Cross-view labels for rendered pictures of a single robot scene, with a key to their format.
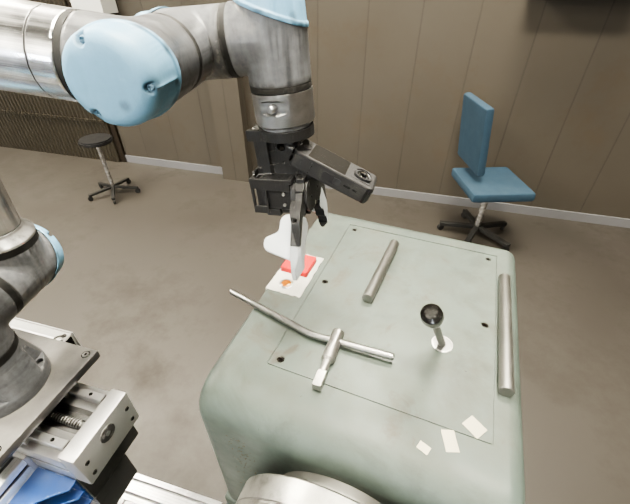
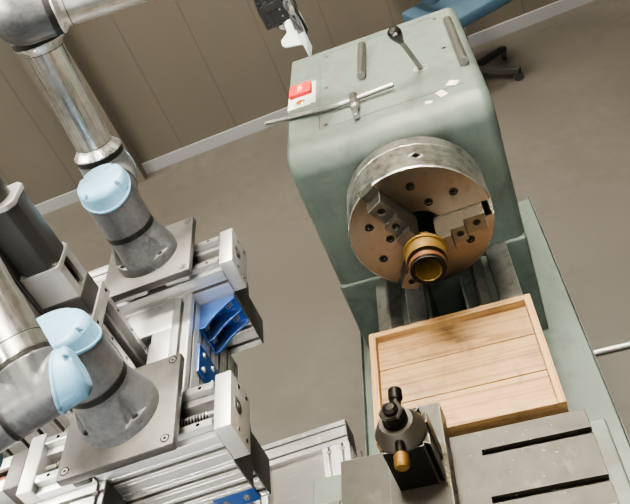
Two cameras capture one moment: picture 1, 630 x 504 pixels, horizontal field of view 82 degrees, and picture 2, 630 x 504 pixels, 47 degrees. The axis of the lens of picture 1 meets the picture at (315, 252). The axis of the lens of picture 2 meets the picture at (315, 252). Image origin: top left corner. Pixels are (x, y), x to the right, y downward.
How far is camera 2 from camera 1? 1.24 m
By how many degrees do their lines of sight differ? 6
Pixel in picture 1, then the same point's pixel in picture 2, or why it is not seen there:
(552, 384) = not seen: outside the picture
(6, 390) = (162, 238)
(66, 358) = (175, 229)
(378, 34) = not seen: outside the picture
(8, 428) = (178, 259)
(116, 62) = not seen: outside the picture
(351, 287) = (346, 80)
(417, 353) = (407, 79)
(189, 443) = (274, 436)
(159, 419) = not seen: hidden behind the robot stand
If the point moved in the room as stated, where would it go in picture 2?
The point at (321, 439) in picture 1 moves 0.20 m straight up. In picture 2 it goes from (373, 133) to (344, 52)
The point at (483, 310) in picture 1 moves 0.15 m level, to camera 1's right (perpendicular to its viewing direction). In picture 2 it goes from (440, 42) to (491, 16)
